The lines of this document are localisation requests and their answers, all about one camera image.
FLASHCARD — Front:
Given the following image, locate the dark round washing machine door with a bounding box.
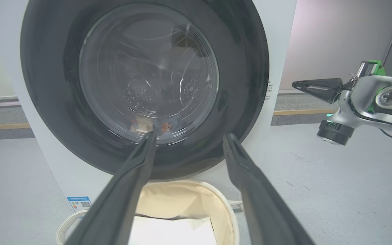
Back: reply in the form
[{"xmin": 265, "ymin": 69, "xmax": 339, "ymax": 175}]
[{"xmin": 20, "ymin": 0, "xmax": 270, "ymax": 180}]

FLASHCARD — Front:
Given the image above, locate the blue energy label sticker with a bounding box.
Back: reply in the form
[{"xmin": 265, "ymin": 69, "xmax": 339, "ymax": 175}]
[{"xmin": 67, "ymin": 196, "xmax": 92, "ymax": 212}]

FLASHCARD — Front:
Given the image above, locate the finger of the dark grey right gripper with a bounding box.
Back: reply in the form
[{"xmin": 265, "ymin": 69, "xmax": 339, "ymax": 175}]
[
  {"xmin": 301, "ymin": 89, "xmax": 341, "ymax": 104},
  {"xmin": 292, "ymin": 78, "xmax": 343, "ymax": 90}
]

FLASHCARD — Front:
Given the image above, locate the white cloth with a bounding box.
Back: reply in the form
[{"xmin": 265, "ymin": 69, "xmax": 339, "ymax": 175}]
[{"xmin": 128, "ymin": 216, "xmax": 217, "ymax": 245}]

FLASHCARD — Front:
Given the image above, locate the white washing machine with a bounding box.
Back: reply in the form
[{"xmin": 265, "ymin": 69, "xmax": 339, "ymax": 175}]
[{"xmin": 0, "ymin": 0, "xmax": 297, "ymax": 213}]

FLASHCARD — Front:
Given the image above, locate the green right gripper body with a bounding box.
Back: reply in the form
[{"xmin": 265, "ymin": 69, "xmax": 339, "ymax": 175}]
[{"xmin": 317, "ymin": 61, "xmax": 386, "ymax": 146}]

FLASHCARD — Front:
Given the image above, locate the cream canvas laundry basket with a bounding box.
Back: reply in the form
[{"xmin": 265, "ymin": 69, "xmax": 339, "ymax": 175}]
[{"xmin": 56, "ymin": 180, "xmax": 241, "ymax": 245}]

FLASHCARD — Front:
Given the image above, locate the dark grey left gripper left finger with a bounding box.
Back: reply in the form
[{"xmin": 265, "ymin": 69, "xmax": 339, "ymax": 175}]
[{"xmin": 63, "ymin": 131, "xmax": 157, "ymax": 245}]

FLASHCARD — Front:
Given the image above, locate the blue orange printed garment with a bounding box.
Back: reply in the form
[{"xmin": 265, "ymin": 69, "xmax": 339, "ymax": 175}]
[{"xmin": 130, "ymin": 114, "xmax": 183, "ymax": 135}]

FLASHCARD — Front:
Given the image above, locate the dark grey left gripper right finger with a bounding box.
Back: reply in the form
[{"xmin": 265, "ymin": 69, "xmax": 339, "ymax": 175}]
[{"xmin": 223, "ymin": 133, "xmax": 315, "ymax": 245}]

